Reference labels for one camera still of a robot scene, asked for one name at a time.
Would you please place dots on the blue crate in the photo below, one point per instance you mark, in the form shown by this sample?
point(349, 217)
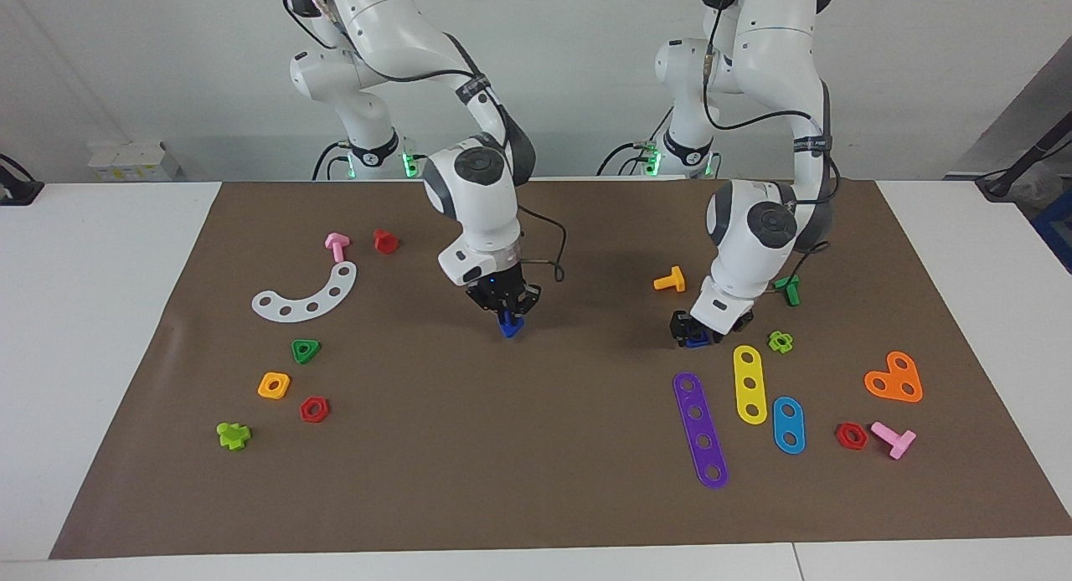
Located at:
point(1057, 229)

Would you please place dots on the dark green plastic screw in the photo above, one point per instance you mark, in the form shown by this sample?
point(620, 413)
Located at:
point(791, 293)

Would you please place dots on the orange plastic screw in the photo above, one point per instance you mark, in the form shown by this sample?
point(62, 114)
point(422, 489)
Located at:
point(674, 281)

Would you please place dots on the yellow three-hole plastic strip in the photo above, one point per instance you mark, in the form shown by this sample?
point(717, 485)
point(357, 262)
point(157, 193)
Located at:
point(749, 372)

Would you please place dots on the pink plastic screw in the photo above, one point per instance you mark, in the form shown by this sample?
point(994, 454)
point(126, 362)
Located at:
point(337, 248)
point(898, 440)

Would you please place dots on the black stand pole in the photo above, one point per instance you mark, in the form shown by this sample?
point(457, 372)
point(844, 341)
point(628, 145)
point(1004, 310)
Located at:
point(1030, 158)

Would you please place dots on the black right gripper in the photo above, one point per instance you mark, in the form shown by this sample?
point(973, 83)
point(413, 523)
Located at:
point(501, 292)

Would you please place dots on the black table clamp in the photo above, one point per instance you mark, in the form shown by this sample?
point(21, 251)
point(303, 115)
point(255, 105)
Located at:
point(17, 192)

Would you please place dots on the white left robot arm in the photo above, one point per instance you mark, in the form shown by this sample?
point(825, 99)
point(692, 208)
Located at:
point(754, 229)

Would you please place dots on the blue triangle-head plastic screw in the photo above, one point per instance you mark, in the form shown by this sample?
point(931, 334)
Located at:
point(509, 330)

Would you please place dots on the brown table mat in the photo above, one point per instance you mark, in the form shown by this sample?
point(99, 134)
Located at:
point(536, 464)

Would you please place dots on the small white box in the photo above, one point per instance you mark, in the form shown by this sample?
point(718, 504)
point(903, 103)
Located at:
point(134, 162)

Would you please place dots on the green triangular plastic nut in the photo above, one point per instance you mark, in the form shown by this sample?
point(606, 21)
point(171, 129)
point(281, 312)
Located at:
point(315, 345)

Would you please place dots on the green cross-shaped plastic nut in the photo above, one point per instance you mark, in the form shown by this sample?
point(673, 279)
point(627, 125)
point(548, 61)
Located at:
point(774, 342)

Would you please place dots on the red hexagonal plastic nut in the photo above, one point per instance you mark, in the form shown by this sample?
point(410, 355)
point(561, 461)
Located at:
point(840, 437)
point(305, 411)

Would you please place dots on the purple four-hole plastic strip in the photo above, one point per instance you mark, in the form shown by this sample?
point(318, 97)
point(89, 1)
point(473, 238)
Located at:
point(699, 428)

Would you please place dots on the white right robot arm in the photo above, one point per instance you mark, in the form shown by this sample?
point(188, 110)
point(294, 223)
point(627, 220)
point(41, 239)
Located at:
point(469, 187)

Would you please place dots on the orange heart-shaped plastic plate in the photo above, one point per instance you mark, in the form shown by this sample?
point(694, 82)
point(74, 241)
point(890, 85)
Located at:
point(894, 378)

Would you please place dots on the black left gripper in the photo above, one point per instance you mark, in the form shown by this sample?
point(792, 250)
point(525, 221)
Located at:
point(741, 320)

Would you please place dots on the lime cross-head plastic screw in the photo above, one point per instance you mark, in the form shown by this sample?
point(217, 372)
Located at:
point(230, 437)

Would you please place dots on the orange square plastic nut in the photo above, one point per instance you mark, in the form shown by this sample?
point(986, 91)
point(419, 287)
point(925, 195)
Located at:
point(264, 390)

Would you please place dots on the red hex-head plastic screw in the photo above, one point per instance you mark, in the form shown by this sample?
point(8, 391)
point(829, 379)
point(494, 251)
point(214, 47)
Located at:
point(385, 243)

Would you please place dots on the white curved five-hole plate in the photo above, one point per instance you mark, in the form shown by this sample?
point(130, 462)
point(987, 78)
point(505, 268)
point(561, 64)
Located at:
point(299, 311)

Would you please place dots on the blue two-hole plastic strip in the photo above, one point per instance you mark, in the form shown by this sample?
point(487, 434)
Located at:
point(788, 425)

